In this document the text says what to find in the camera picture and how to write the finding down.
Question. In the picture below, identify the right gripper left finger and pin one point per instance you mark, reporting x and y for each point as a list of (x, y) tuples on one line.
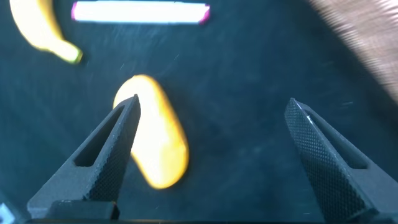
[(102, 161)]

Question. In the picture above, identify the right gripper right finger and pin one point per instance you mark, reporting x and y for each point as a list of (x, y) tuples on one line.
[(329, 168)]

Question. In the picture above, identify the yellow mango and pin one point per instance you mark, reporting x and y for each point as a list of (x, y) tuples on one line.
[(161, 140)]

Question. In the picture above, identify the black tablecloth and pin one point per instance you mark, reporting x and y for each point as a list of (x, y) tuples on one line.
[(236, 109)]

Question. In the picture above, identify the yellow banana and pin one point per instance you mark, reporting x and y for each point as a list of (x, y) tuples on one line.
[(34, 25)]

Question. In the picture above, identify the white marker with pink caps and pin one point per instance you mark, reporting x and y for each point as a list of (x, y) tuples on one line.
[(140, 12)]

